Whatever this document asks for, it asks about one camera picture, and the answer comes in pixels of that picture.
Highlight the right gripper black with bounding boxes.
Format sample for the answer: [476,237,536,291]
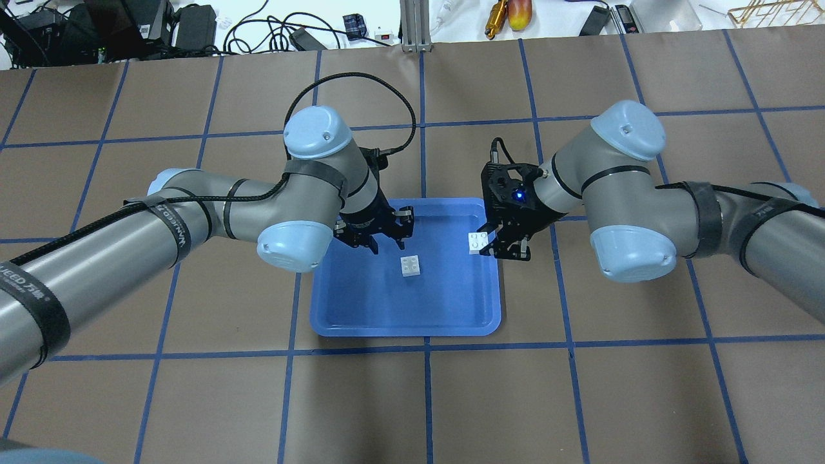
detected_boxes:
[476,136,565,262]

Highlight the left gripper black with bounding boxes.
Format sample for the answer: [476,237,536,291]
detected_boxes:
[333,193,414,253]

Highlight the white block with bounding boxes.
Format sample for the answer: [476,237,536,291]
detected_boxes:
[467,232,490,256]
[400,255,422,277]

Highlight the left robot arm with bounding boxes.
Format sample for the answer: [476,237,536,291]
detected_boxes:
[1,106,415,383]

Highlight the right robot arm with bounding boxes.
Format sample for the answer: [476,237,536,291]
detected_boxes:
[480,100,824,321]

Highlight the blue plastic tray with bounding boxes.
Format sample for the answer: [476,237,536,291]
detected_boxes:
[309,198,503,337]

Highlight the small black box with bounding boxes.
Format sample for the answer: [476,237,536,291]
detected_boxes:
[342,13,368,42]

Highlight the black power adapter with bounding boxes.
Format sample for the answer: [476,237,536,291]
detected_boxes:
[289,28,327,51]

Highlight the toy mango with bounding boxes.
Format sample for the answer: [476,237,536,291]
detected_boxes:
[507,0,533,32]

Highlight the black power brick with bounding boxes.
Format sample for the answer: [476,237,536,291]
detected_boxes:
[579,6,610,36]

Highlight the clear plastic container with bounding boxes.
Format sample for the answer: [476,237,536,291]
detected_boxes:
[628,1,703,33]

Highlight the aluminium frame post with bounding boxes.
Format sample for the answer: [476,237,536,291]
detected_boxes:
[398,0,432,53]

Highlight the black cable bundle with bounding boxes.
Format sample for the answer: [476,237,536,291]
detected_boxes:
[222,0,394,53]

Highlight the gold wire rack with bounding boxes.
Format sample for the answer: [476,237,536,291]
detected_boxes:
[726,1,824,29]

